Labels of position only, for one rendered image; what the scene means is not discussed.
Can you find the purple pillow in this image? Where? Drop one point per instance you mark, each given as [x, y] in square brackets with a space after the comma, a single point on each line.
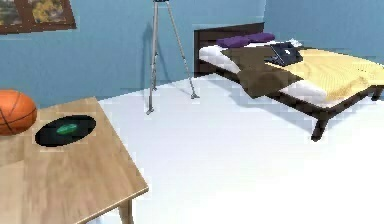
[262, 36]
[233, 41]

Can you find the dark wooden bed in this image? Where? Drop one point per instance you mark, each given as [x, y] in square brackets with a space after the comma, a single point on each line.
[320, 115]

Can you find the orange basketball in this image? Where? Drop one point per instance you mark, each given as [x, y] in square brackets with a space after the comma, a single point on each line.
[15, 111]

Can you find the brown framed wall picture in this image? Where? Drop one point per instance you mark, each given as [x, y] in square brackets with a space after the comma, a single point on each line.
[36, 15]

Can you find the yellow bed blanket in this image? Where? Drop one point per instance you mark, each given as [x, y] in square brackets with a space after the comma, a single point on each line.
[336, 71]

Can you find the brown bed blanket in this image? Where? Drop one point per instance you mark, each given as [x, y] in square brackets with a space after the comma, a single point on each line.
[258, 71]

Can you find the black open laptop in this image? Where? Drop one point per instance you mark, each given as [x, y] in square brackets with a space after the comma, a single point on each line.
[285, 53]

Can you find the light wooden table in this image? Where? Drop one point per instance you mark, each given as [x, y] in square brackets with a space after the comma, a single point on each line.
[73, 173]

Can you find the grey tripod stand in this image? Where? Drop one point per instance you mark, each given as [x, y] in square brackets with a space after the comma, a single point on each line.
[154, 53]

